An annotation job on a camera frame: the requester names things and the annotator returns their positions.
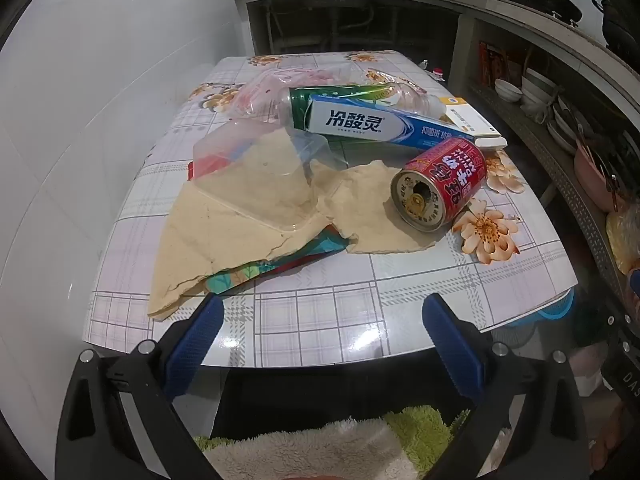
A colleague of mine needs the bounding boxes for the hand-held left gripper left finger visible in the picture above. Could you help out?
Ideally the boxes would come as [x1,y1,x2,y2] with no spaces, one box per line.
[54,292,226,480]

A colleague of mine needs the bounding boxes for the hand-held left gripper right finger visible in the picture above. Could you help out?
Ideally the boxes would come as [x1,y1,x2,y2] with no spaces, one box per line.
[421,292,591,480]

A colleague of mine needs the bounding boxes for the blue plastic basket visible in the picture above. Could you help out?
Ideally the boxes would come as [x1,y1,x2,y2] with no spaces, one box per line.
[537,290,576,321]

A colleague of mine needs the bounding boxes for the red drink can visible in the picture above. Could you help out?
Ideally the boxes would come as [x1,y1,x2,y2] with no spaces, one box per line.
[390,137,487,233]

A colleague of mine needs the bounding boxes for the red packet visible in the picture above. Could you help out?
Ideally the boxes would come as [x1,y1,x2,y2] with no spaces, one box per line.
[187,152,226,181]

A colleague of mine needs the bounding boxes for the yellow white medicine box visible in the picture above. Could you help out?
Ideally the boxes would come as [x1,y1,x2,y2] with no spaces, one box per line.
[439,95,508,150]

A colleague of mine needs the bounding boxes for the blue white toothpaste box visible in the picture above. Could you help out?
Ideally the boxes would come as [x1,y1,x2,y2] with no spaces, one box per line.
[304,94,476,153]

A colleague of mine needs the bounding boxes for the clear plastic bag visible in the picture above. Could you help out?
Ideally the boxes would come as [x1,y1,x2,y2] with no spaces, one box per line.
[232,65,361,126]

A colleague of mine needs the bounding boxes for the colourful foil wrapper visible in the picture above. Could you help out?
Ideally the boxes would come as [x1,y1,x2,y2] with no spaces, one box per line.
[205,225,351,297]

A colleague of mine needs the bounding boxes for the green fluffy mat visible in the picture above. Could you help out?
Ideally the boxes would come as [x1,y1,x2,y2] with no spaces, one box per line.
[192,405,471,480]

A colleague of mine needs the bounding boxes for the torn brown paper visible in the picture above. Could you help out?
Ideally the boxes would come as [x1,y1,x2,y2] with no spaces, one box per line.
[147,130,331,322]

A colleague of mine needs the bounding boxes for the plastic bag with yellow food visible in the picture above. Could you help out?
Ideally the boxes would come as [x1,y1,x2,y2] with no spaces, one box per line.
[606,207,640,276]

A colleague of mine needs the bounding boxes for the table with floral tablecloth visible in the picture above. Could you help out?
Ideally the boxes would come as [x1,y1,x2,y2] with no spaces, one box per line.
[82,50,581,368]

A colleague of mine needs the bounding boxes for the small tan cardboard piece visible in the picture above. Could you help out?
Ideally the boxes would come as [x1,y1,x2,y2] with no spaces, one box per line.
[317,160,438,256]

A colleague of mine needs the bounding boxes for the clear plastic container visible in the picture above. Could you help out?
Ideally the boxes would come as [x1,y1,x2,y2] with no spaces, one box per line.
[192,120,346,233]

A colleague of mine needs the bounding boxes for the pink plastic basin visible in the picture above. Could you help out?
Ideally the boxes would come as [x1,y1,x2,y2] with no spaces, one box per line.
[574,137,626,213]

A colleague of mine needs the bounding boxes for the perforated grey shelf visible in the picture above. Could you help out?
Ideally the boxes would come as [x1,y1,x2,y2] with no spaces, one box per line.
[467,82,631,281]

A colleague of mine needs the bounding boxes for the stack of white plates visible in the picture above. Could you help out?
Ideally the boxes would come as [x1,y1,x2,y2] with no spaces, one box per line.
[547,105,581,153]

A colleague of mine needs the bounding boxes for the small white bowl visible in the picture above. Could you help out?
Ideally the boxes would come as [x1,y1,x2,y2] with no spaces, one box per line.
[494,78,523,103]

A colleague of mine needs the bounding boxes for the stack of white bowls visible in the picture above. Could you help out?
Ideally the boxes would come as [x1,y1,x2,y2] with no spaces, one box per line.
[520,67,558,111]

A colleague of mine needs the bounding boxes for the red orange packages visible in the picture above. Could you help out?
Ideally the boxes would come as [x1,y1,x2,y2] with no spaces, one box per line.
[477,41,506,86]

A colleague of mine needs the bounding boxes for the black wok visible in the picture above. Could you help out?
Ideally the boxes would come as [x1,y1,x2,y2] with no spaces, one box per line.
[520,0,583,23]

